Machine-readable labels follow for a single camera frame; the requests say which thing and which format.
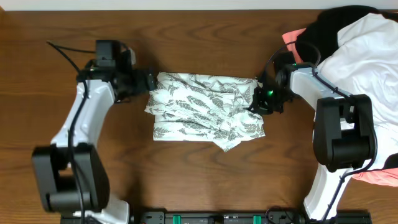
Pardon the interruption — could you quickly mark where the white fern print cloth bag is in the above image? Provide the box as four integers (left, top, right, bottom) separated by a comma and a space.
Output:
145, 72, 265, 151

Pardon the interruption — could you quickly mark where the white garment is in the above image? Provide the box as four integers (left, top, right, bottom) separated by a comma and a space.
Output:
318, 13, 397, 169

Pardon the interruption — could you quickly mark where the black garment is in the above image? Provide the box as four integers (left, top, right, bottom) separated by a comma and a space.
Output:
295, 6, 397, 171

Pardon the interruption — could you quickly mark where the pink garment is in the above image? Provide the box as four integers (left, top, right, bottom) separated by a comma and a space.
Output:
282, 28, 397, 187

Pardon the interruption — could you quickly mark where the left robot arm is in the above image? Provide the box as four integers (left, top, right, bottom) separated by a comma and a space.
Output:
32, 67, 155, 223

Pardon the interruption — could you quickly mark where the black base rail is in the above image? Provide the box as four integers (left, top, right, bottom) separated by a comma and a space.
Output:
60, 210, 373, 224

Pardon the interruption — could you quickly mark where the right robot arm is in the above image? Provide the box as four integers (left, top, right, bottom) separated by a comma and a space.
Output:
248, 52, 377, 223

